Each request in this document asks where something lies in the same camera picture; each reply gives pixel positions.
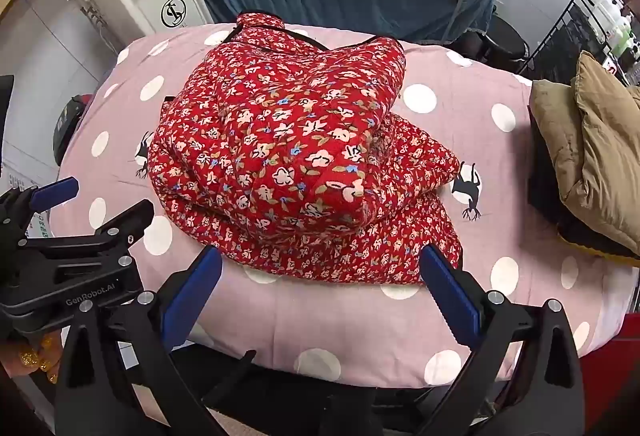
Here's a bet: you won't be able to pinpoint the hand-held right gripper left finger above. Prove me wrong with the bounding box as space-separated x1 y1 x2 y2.
55 246 236 436

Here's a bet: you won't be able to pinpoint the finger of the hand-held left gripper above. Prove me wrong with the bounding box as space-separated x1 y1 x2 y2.
95 199 155 247
27 176 80 213

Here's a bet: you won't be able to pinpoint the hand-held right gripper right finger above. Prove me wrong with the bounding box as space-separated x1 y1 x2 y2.
415 243 586 436

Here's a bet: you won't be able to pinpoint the red floral quilted jacket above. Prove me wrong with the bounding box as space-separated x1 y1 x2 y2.
147 12 463 287

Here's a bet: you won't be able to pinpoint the dark round object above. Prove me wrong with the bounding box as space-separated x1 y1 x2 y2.
52 94 92 167

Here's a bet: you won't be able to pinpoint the pink polka dot bed sheet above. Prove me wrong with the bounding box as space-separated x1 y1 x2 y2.
50 21 636 389

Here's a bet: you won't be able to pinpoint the gold ornaments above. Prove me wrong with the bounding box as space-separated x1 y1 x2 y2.
17 336 63 384

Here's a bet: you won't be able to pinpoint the black monitor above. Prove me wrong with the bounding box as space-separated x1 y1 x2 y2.
0 75 16 147

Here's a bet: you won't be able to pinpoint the red object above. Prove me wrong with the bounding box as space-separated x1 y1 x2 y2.
575 331 640 417

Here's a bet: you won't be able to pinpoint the tan padded jacket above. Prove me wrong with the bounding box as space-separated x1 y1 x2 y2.
529 50 640 258

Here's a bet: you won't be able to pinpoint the black round stool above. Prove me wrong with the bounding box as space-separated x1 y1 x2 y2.
462 14 530 67

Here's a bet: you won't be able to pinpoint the teal bed cover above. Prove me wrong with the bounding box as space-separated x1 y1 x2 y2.
192 0 497 44

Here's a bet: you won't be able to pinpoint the green plastic bottle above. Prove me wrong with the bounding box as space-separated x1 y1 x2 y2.
612 22 639 58

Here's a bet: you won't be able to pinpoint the white plastic bottle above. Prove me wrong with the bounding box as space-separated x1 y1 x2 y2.
595 0 626 33

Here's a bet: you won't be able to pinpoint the black wire rack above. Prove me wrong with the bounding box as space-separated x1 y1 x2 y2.
520 0 640 84

